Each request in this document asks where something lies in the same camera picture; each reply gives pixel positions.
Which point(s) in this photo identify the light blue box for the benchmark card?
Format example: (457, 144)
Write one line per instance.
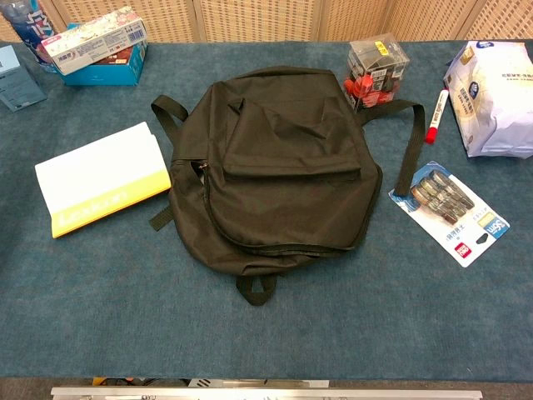
(16, 83)

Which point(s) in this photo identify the blue cardboard box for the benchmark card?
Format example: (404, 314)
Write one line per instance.
(104, 77)

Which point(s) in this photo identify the correction tape blister pack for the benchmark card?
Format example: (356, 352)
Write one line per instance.
(458, 225)

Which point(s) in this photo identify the clear box of binder clips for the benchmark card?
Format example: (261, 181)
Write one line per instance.
(375, 71)

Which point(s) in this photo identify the aluminium rail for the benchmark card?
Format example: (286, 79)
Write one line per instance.
(266, 393)

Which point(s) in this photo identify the blue box with booklet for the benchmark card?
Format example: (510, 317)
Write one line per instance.
(91, 41)

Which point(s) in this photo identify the white book with yellow band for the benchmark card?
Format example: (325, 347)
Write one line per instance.
(100, 175)

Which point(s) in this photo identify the woven folding screen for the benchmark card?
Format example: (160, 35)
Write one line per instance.
(258, 16)

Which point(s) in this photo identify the white tissue pack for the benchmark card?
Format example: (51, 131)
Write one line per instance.
(495, 104)

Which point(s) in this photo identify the blue felt table cover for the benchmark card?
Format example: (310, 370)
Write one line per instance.
(125, 316)

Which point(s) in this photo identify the blue printed bottle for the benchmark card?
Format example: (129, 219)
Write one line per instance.
(33, 21)

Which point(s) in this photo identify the red whiteboard marker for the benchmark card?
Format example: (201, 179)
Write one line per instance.
(436, 116)

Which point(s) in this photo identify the black fabric backpack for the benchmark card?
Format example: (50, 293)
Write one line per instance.
(291, 175)

